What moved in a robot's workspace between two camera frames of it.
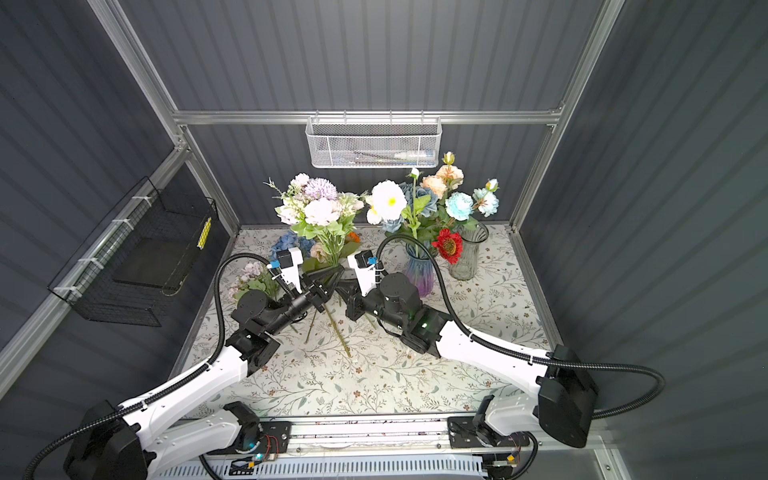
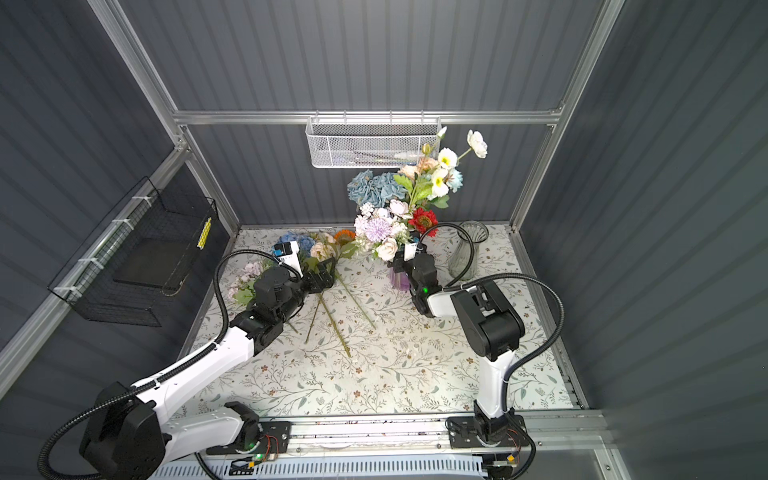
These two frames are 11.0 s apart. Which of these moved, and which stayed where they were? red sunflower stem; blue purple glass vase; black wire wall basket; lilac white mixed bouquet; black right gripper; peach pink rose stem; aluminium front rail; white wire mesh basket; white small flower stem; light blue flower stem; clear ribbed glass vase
Moved: white small flower stem; light blue flower stem; peach pink rose stem; lilac white mixed bouquet; black right gripper; red sunflower stem; blue purple glass vase
Stayed: white wire mesh basket; black wire wall basket; clear ribbed glass vase; aluminium front rail
